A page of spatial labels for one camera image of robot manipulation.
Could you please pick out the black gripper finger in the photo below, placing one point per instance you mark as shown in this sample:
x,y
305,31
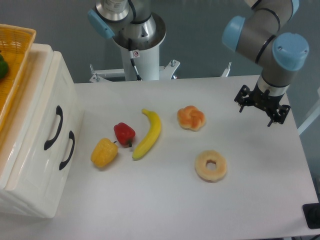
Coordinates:
x,y
243,98
277,114

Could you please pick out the yellow bell pepper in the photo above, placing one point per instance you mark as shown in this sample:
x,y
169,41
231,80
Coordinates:
x,y
104,153

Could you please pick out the white plastic drawer cabinet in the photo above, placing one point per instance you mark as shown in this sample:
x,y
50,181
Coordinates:
x,y
35,140

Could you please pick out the orange woven basket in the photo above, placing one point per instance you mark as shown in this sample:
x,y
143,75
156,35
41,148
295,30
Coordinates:
x,y
15,45

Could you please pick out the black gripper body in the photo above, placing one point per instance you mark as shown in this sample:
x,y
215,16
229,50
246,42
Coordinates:
x,y
264,101

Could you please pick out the black lower drawer handle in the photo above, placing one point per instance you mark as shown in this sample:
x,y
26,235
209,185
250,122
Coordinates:
x,y
69,151

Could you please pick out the yellow banana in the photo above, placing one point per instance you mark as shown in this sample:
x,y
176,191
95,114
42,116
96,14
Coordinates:
x,y
151,137

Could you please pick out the black top drawer handle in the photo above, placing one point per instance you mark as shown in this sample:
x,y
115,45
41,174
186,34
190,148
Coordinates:
x,y
55,128

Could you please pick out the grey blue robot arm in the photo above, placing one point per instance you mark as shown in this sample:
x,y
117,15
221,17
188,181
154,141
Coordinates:
x,y
281,56

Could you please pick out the green bell pepper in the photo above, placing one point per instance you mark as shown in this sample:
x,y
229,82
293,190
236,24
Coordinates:
x,y
4,67

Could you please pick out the black drawer handle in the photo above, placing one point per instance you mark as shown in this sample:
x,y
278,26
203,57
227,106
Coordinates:
x,y
69,151
55,128

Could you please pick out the plain ring donut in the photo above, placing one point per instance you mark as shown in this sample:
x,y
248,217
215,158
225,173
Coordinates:
x,y
211,166

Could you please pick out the red bell pepper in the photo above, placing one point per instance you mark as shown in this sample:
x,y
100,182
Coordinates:
x,y
124,133

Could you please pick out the black device at edge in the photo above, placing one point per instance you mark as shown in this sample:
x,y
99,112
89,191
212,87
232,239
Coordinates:
x,y
312,215

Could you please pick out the knotted bread roll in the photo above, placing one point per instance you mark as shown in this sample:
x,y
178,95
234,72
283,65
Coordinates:
x,y
191,118

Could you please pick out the white metal frame bracket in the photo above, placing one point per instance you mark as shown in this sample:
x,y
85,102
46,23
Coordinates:
x,y
227,70

